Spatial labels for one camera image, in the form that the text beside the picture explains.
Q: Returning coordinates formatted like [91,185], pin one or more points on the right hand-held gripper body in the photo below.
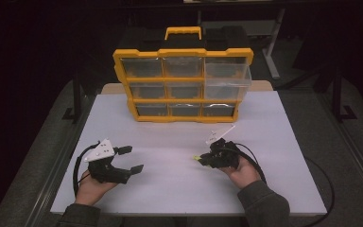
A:
[223,156]

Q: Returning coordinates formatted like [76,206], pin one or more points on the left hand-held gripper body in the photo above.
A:
[107,171]

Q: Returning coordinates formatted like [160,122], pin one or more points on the small yellow stick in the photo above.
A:
[196,157]

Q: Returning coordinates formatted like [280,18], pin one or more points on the clear plastic drawer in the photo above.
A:
[228,82]

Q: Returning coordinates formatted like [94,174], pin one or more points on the yellow black organizer case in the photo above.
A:
[182,80]

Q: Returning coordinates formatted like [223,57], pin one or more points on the person's left hand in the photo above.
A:
[91,190]

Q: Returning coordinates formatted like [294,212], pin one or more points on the person's right hand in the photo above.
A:
[244,175]

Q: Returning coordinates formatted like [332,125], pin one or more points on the wooden board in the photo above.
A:
[112,89]

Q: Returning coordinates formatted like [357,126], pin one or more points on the black metal stand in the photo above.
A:
[337,97]
[76,97]

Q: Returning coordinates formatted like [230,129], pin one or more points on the grid of clear drawers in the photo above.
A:
[170,91]

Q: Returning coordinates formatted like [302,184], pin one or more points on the white desk frame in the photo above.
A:
[272,41]

